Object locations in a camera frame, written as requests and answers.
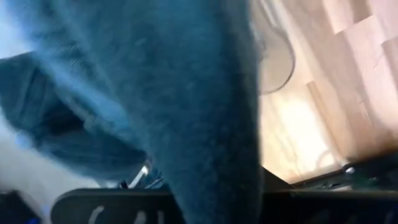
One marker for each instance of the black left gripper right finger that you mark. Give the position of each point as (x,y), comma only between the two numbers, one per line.
(326,208)

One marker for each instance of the black aluminium table frame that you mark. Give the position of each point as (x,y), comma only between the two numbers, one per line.
(367,174)

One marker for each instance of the bright blue denim cap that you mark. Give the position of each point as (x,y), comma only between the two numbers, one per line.
(186,93)

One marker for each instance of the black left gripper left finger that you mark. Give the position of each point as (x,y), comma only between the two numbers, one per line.
(118,205)

